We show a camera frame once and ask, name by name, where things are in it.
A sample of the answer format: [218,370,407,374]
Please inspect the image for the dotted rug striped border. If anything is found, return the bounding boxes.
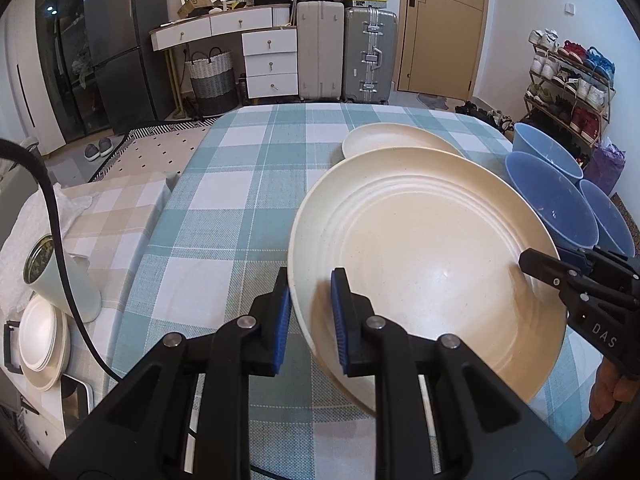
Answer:
[87,119,221,183]

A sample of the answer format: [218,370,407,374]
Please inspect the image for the white bubble wrap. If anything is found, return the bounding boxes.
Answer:
[0,182,93,311]

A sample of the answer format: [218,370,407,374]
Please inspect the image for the white framed dark panel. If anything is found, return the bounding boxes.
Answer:
[60,375,96,423]

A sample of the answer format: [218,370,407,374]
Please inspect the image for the beige checked cloth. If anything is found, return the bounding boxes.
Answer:
[0,170,178,461]

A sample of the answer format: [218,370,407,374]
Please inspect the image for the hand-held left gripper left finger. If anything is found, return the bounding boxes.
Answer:
[49,267,293,480]

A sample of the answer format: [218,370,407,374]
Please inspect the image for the black cable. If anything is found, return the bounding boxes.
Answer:
[0,141,126,383]

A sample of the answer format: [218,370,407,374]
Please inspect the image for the woven laundry basket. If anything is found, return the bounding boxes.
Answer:
[186,47,238,117]

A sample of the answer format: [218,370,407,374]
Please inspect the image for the metal shoe rack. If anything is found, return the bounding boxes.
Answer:
[522,42,616,161]

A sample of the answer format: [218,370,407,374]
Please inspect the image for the beige suitcase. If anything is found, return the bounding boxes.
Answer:
[296,0,346,103]

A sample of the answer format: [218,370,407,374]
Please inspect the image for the teal checked tablecloth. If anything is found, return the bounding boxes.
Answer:
[102,102,608,480]

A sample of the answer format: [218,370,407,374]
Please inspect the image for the pale green insulated cup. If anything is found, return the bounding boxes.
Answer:
[22,234,102,323]

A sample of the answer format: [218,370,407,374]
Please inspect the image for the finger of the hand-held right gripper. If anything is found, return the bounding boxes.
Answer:
[559,245,640,286]
[518,248,640,311]

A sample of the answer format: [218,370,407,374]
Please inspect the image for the dark grey refrigerator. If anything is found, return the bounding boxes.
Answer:
[82,0,176,136]

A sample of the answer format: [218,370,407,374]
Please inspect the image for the cream plate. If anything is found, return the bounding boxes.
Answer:
[287,149,568,417]
[341,123,466,161]

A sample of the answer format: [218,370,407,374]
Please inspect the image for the blue bowl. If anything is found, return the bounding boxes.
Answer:
[504,152,600,251]
[511,122,585,183]
[579,178,636,257]

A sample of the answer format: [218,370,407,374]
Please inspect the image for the purple bag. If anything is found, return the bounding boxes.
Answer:
[582,142,627,198]

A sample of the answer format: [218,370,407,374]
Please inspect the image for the silver suitcase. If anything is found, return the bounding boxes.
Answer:
[341,6,399,106]

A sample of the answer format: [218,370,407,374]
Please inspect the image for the white wardrobe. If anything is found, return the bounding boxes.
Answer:
[0,0,66,156]

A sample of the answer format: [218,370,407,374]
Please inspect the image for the white dressing table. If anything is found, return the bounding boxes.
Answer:
[149,4,300,101]

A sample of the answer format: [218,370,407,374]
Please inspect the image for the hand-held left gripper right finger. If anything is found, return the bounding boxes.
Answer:
[330,267,578,480]

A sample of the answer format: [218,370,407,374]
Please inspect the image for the wooden door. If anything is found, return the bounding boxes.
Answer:
[392,0,488,103]

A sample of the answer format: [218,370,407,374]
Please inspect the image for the stack of white plates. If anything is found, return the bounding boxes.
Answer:
[19,294,72,392]

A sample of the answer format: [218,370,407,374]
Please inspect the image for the black glass cabinet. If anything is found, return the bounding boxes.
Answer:
[35,0,113,143]

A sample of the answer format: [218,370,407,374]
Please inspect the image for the scattered pile of shoes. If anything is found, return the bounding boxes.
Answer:
[450,100,516,133]

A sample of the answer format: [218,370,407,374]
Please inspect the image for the person's right hand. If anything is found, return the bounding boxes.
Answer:
[587,360,640,423]

